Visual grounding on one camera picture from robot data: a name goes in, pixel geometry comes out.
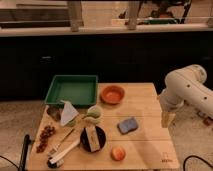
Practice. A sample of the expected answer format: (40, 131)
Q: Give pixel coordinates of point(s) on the red grapes bunch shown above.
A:
(46, 133)

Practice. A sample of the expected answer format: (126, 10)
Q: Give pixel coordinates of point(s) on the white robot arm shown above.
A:
(185, 84)

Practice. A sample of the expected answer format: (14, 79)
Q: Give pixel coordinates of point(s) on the wooden block in bowl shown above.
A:
(92, 138)

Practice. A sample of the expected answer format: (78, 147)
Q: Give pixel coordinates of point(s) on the black stand post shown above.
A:
(25, 146)

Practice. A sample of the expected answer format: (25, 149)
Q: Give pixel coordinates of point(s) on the blue sponge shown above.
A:
(127, 125)

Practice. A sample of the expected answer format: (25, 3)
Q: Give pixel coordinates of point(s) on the white folded paper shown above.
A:
(68, 113)

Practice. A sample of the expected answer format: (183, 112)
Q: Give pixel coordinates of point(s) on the orange fruit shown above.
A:
(118, 153)

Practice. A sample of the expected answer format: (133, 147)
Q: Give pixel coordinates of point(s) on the green cup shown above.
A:
(93, 114)

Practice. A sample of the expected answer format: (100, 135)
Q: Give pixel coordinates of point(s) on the metal fork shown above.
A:
(56, 147)

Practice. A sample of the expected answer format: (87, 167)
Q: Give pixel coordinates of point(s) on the black cabinet counter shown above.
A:
(28, 63)

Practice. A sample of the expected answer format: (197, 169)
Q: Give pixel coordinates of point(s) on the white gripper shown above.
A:
(169, 102)

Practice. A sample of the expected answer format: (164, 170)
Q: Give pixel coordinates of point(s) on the orange bowl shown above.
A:
(112, 94)

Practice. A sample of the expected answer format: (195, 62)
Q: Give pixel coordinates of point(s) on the white handled brush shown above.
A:
(57, 160)

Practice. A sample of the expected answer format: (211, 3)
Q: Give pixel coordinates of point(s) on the green plastic tray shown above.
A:
(80, 90)

